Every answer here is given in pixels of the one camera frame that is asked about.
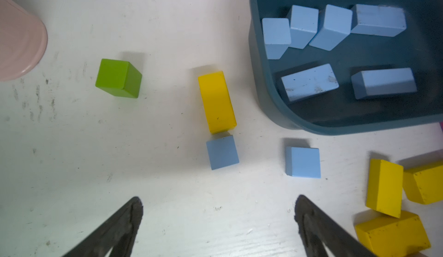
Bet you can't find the yellow long block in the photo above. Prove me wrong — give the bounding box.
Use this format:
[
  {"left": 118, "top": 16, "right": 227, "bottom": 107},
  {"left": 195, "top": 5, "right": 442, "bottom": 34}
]
[{"left": 403, "top": 161, "right": 443, "bottom": 205}]

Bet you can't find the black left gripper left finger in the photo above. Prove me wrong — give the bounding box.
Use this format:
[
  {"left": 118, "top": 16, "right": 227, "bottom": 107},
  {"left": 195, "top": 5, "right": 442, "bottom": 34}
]
[{"left": 65, "top": 197, "right": 143, "bottom": 257}]

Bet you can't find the yellow upright block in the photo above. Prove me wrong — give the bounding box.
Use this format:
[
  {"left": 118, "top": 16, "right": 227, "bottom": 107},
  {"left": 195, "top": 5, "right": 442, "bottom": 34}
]
[{"left": 198, "top": 71, "right": 236, "bottom": 134}]

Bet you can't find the light blue long block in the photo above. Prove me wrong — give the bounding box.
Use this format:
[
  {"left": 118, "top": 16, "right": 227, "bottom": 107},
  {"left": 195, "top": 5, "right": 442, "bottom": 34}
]
[
  {"left": 351, "top": 68, "right": 418, "bottom": 100},
  {"left": 351, "top": 4, "right": 407, "bottom": 37}
]

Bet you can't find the small light blue block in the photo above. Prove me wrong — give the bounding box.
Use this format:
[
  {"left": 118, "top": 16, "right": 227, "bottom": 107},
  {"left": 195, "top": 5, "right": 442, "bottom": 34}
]
[{"left": 285, "top": 147, "right": 321, "bottom": 178}]

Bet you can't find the light blue cube block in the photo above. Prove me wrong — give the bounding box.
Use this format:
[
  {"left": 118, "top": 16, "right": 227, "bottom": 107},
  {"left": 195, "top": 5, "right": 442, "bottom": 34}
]
[
  {"left": 262, "top": 18, "right": 291, "bottom": 60},
  {"left": 206, "top": 135, "right": 239, "bottom": 170},
  {"left": 287, "top": 5, "right": 319, "bottom": 49},
  {"left": 309, "top": 4, "right": 353, "bottom": 51}
]

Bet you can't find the pink pen cup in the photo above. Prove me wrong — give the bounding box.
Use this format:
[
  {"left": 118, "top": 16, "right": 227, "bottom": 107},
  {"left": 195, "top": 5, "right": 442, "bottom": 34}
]
[{"left": 1, "top": 0, "right": 48, "bottom": 82}]

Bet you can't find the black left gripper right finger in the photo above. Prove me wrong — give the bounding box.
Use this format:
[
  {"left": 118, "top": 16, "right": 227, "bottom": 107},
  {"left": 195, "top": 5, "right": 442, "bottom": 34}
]
[{"left": 294, "top": 195, "right": 375, "bottom": 257}]

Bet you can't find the yellow flat block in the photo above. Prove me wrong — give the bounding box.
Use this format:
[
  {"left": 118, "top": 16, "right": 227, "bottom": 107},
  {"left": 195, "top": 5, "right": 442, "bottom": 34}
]
[
  {"left": 366, "top": 159, "right": 404, "bottom": 218},
  {"left": 354, "top": 211, "right": 431, "bottom": 257}
]

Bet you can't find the green cube block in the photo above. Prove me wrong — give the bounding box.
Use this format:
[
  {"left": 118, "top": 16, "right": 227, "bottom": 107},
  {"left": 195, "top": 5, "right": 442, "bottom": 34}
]
[{"left": 95, "top": 58, "right": 142, "bottom": 98}]

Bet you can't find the teal plastic bin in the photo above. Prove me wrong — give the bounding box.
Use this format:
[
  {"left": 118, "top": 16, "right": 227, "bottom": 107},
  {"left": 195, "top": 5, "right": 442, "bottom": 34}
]
[{"left": 249, "top": 0, "right": 443, "bottom": 135}]

